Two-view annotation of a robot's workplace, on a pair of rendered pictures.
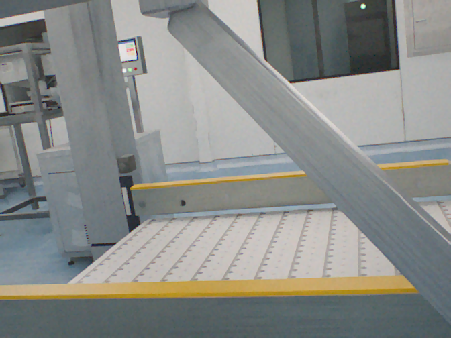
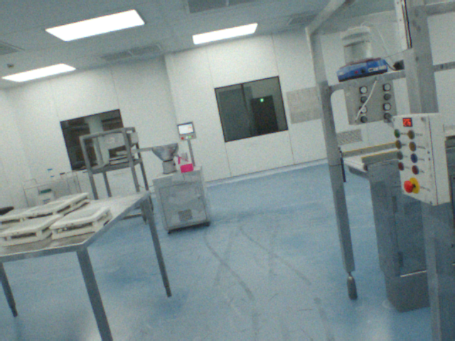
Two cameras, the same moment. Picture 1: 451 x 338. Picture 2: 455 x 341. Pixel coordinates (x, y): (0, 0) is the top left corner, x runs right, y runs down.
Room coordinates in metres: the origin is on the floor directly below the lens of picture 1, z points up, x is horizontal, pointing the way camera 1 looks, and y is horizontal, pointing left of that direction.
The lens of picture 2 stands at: (-1.11, 1.30, 1.30)
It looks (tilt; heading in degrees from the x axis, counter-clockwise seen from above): 8 degrees down; 345
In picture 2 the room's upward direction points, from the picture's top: 11 degrees counter-clockwise
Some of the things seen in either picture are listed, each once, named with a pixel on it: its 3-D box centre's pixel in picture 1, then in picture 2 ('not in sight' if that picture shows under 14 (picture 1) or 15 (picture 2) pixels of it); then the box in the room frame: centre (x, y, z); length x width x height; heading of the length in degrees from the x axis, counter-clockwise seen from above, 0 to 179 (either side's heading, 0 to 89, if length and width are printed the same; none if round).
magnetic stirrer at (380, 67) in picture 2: not in sight; (361, 70); (0.38, 0.05, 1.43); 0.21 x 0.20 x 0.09; 164
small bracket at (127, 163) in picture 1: (126, 163); not in sight; (0.59, 0.12, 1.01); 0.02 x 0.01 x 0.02; 164
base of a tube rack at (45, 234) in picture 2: not in sight; (35, 233); (0.85, 1.93, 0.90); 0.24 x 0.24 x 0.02; 70
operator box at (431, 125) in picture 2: not in sight; (421, 156); (-0.35, 0.48, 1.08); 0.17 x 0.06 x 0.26; 164
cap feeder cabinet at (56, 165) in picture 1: (111, 196); (183, 198); (3.28, 0.79, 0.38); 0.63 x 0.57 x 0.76; 75
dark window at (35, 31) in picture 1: (43, 67); (95, 141); (6.25, 2.02, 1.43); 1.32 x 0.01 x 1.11; 75
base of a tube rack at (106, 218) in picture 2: not in sight; (84, 225); (0.74, 1.64, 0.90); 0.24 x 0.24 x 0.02; 76
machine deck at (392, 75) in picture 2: not in sight; (390, 77); (0.38, -0.14, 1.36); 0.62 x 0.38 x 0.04; 74
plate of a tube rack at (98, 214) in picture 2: not in sight; (82, 217); (0.74, 1.64, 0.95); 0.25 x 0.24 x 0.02; 166
